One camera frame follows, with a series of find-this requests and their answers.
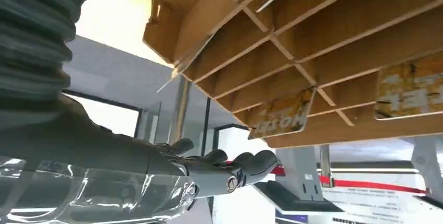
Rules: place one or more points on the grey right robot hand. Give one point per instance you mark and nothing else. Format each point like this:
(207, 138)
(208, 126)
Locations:
(104, 167)

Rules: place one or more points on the steel column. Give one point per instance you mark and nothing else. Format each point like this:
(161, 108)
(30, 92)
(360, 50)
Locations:
(180, 111)

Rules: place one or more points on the ribbed grey right arm sleeve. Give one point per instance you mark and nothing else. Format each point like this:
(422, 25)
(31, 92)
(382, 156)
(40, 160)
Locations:
(34, 42)

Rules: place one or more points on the orange printed card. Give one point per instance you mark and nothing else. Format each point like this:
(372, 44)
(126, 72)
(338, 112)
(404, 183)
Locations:
(412, 87)
(280, 117)

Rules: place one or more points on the grey sign stand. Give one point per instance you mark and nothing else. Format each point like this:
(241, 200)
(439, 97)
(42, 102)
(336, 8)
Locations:
(299, 174)

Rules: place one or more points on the red barrier belt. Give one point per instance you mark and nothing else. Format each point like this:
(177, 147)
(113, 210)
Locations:
(367, 183)

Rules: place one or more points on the wooden compartment card box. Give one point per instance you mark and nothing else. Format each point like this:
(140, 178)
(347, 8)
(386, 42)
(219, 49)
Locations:
(339, 35)

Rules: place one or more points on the white printed floor board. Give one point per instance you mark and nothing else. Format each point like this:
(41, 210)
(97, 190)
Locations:
(380, 207)

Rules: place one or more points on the black window frame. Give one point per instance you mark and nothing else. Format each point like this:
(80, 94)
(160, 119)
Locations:
(114, 105)

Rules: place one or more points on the metal barrier post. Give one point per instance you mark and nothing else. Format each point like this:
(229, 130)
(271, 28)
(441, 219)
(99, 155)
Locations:
(326, 167)

